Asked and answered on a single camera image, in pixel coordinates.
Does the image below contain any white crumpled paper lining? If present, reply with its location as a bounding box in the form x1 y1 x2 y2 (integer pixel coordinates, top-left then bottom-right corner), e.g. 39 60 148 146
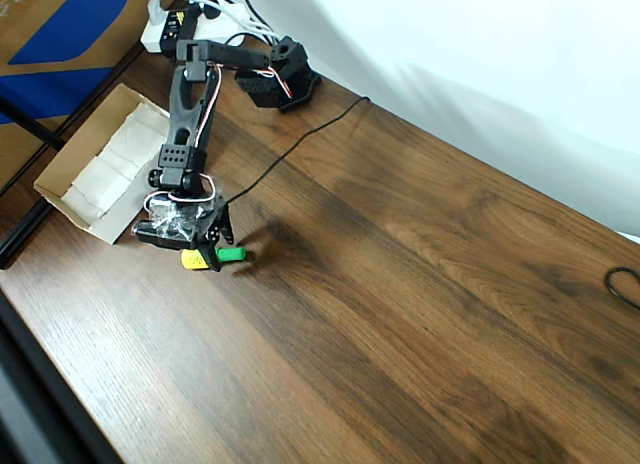
60 103 173 220

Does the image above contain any plastic-wrapped black camera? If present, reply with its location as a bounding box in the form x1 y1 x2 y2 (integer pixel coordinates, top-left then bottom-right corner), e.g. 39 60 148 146
130 195 208 251

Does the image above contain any white cardboard box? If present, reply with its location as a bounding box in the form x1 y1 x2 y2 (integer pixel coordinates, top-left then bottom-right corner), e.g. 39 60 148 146
33 82 174 246

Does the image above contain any black metal bar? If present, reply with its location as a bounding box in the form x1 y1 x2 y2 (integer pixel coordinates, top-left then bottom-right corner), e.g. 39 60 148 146
0 97 67 151

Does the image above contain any black cable loop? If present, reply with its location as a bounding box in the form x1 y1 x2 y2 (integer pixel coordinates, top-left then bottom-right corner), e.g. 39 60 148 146
604 266 640 311

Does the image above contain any thin black cable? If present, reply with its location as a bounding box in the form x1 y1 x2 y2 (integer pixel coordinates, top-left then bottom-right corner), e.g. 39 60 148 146
226 96 372 204

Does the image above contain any white power strip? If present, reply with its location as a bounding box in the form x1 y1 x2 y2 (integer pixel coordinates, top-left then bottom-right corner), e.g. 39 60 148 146
140 0 262 56

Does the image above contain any black adapter with yellow label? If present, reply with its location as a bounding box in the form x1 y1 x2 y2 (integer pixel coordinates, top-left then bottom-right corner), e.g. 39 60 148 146
160 7 202 49

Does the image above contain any yellow and green toy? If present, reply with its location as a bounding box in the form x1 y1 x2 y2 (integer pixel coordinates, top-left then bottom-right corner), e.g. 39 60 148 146
181 245 249 273

